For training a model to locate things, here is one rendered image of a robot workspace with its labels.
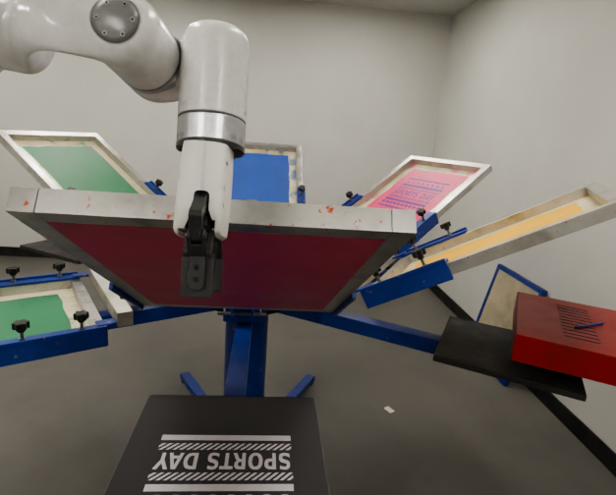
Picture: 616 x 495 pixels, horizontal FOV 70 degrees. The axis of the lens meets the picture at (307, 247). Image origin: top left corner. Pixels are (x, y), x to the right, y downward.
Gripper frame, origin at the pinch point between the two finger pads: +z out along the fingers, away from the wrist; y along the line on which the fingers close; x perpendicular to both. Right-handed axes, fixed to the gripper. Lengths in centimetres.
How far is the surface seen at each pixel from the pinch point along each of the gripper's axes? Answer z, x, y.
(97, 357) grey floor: 70, -107, -279
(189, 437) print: 39, -9, -57
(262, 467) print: 42, 9, -48
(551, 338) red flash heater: 16, 95, -78
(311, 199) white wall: -80, 60, -473
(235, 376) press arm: 33, 0, -88
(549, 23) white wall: -182, 200, -240
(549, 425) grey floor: 91, 189, -212
